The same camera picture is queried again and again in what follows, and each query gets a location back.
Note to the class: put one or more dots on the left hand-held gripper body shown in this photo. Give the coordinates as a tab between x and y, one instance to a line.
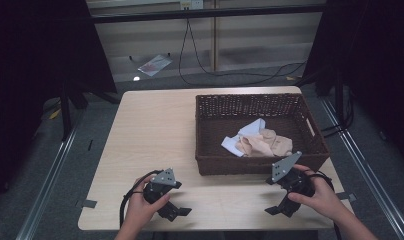
164	178

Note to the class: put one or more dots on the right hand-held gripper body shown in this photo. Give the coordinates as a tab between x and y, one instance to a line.
285	166

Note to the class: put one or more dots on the person's left hand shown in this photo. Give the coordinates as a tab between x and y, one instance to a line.
140	208

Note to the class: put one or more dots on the person's right hand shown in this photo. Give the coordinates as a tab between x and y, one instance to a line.
321	196

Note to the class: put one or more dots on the beige cloth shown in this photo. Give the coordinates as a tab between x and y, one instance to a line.
266	144

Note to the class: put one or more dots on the white cloth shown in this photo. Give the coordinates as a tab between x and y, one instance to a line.
251	128

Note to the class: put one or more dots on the grey tape strip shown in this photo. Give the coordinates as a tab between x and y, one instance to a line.
89	203
346	196

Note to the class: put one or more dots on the brown wicker basket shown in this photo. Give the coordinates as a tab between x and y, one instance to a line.
223	160

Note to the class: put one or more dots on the black tape piece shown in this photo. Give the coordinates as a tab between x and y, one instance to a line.
90	144

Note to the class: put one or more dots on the black metal stand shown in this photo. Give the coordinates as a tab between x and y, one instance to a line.
339	100
66	110

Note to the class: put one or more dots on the clear plastic bag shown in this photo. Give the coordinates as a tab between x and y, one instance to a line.
155	65

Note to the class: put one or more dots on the yellow tape piece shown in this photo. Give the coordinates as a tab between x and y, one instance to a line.
55	114

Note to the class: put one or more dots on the black curtain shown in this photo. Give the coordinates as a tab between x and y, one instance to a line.
373	60
30	66

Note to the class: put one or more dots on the black horizontal bar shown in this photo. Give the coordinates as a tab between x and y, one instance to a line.
206	14

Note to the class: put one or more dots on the metal floor rail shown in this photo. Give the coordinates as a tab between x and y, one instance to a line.
46	186
366	170

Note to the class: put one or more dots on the white wall power outlet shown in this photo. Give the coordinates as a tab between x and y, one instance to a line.
191	4

